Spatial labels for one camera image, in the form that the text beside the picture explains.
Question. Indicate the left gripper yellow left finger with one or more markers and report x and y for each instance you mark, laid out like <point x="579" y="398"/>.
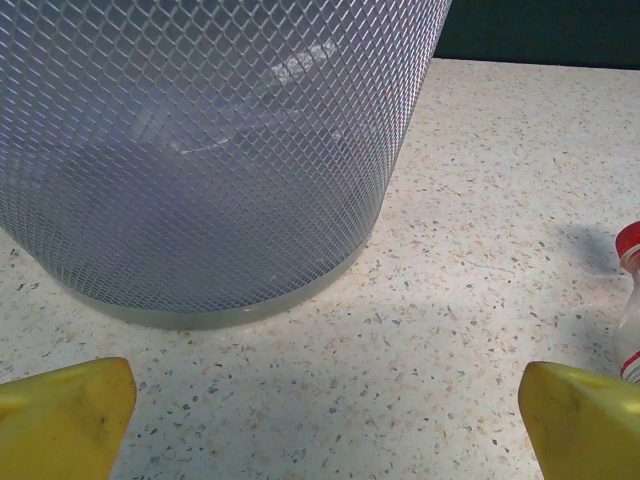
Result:
<point x="60" y="425"/>

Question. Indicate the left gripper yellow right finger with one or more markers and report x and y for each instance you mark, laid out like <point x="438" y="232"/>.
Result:
<point x="590" y="430"/>

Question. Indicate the clear bottle with red cap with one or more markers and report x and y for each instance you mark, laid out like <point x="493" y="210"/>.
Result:
<point x="631" y="320"/>

